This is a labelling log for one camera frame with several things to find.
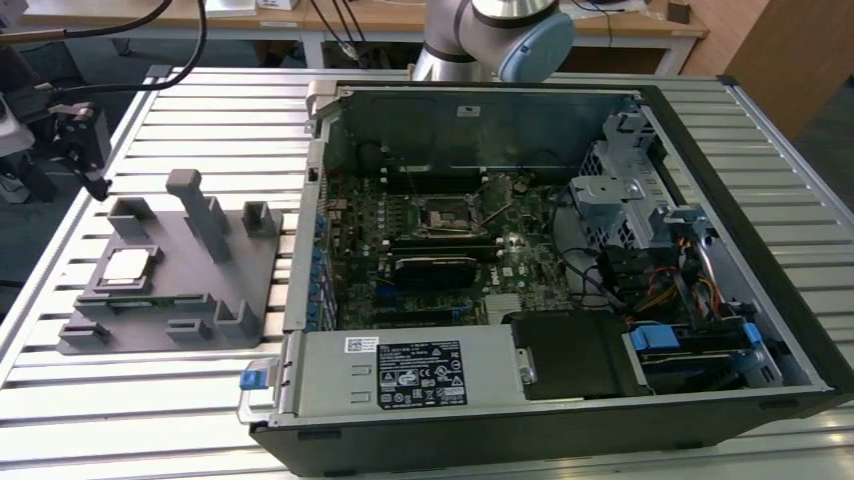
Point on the black expansion slot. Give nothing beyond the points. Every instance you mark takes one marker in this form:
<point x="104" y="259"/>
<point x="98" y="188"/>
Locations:
<point x="427" y="317"/>

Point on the silver metal drive cage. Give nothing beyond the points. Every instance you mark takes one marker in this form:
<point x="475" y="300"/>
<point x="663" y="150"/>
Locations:
<point x="603" y="192"/>

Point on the blue disk carrier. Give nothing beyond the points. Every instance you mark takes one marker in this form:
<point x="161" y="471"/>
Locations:
<point x="654" y="340"/>

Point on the black plastic shroud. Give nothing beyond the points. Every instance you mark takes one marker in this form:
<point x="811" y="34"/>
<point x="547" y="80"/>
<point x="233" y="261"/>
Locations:
<point x="573" y="355"/>

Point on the black PC case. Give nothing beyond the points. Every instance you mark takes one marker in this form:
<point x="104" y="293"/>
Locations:
<point x="467" y="450"/>

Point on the silver hinged support bar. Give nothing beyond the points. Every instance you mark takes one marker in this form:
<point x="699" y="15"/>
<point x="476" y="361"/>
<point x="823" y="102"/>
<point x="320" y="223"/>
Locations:
<point x="710" y="260"/>

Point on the silver CPU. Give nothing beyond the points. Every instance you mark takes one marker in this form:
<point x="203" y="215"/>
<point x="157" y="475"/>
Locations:
<point x="129" y="267"/>

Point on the green motherboard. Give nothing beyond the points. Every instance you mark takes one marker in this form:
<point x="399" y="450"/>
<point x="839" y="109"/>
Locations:
<point x="533" y="280"/>

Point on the grey plastic parts rack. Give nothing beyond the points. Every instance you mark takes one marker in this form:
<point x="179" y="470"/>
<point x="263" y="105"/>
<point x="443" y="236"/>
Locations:
<point x="173" y="280"/>

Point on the white box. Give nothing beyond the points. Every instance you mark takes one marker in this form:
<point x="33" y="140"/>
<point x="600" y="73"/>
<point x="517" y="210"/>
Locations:
<point x="229" y="7"/>
<point x="276" y="4"/>

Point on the silver power supply unit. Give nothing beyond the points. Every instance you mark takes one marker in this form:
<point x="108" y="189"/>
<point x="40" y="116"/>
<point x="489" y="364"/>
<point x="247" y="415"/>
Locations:
<point x="320" y="370"/>

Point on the small black box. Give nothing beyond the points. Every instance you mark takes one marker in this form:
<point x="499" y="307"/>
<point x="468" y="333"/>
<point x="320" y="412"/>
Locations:
<point x="678" y="12"/>

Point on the wooden cabinet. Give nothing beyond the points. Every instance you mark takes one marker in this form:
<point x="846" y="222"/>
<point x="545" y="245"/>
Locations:
<point x="787" y="60"/>

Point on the silver chipset heatsink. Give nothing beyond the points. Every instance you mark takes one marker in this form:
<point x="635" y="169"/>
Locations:
<point x="503" y="306"/>

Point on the CPU socket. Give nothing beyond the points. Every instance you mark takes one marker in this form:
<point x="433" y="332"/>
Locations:
<point x="443" y="212"/>

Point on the green RAM stick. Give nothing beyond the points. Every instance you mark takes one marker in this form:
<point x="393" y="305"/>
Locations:
<point x="156" y="301"/>

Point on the blue case latch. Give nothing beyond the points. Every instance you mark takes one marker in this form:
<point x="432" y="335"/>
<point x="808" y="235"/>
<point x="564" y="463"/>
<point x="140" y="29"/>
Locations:
<point x="253" y="378"/>

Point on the black RAM slot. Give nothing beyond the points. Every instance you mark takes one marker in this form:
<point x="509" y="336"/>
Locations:
<point x="433" y="183"/>
<point x="443" y="250"/>
<point x="433" y="177"/>
<point x="433" y="171"/>
<point x="443" y="240"/>
<point x="443" y="255"/>
<point x="433" y="189"/>
<point x="443" y="245"/>

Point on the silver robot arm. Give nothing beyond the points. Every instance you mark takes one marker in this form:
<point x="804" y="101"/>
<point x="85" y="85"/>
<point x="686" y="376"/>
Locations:
<point x="453" y="30"/>

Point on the wooden desk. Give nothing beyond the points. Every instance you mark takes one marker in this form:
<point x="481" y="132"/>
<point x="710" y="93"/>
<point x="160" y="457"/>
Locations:
<point x="634" y="22"/>

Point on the small blue bay clip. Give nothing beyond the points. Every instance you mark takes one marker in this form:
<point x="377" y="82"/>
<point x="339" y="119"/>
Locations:
<point x="750" y="334"/>

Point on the silver coin cell battery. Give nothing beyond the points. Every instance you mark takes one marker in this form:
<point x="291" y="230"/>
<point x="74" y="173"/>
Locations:
<point x="519" y="184"/>

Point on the small black graphics card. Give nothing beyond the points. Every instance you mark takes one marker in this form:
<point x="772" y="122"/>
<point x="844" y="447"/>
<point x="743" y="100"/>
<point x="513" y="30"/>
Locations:
<point x="433" y="275"/>

